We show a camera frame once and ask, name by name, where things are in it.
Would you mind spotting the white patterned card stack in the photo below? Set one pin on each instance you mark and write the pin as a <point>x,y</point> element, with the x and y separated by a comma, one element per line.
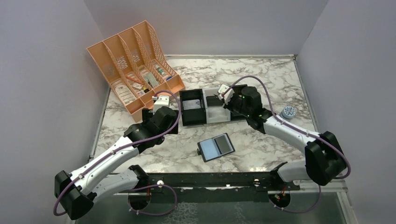
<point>125,94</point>

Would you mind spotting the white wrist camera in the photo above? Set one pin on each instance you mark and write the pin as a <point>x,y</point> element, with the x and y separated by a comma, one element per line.
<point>159,102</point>
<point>225,93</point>

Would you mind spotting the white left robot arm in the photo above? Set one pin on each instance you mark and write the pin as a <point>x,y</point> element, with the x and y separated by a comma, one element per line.
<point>77,192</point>

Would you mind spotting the peach plastic file organizer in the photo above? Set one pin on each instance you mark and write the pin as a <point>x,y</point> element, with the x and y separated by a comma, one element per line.
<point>133,53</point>

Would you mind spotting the white middle card bin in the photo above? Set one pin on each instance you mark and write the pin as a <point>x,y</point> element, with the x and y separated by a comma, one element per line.
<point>215,114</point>

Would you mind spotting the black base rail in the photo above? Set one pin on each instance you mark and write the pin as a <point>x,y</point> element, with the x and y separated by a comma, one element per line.
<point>210,188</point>

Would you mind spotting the black leather card holder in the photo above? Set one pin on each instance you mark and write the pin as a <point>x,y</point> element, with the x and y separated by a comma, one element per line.
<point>208,150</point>

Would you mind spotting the black left card bin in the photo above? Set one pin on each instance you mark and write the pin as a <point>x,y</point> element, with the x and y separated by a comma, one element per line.
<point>193,117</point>

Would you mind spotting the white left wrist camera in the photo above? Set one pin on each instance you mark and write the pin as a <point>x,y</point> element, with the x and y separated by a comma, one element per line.
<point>159,102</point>

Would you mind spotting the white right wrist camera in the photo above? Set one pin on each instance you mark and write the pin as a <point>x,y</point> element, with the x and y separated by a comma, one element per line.
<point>225,93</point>

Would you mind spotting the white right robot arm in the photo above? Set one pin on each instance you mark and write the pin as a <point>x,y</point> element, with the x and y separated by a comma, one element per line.
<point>324,159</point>

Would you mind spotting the black VIP credit card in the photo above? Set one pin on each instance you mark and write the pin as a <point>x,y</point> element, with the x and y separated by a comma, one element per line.
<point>213,101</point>

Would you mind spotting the small blue white jar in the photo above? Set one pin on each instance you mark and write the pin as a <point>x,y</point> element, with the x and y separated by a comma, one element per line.
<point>288,112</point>

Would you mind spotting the silver credit card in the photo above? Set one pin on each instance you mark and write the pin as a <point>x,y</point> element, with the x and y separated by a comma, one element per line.
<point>192,104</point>

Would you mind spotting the black card bin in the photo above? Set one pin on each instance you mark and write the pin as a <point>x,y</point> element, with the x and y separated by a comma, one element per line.
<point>238,89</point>
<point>193,117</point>

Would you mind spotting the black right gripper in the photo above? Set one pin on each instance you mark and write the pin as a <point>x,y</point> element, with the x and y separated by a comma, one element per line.
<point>234,95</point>

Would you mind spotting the black right card bin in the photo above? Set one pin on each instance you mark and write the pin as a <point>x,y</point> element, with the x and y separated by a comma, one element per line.
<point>238,89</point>

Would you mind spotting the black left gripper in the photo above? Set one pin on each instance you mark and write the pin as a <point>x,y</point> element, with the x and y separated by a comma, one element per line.
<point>147,115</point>

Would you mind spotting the grey flat eraser block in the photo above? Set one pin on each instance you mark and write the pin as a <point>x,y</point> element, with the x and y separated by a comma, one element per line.
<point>152,80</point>

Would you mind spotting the red pen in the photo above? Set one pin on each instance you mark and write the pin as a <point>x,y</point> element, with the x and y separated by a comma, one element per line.
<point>134,80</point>

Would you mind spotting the green white battery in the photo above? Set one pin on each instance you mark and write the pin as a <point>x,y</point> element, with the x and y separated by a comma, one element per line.
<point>161,71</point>

